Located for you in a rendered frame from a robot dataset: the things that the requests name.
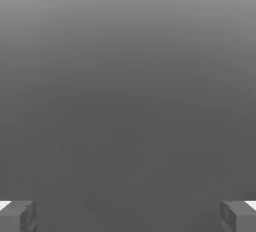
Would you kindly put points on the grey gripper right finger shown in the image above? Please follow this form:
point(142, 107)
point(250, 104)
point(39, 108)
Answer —
point(242, 218)

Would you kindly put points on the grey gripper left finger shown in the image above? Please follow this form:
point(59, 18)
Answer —
point(14, 218)

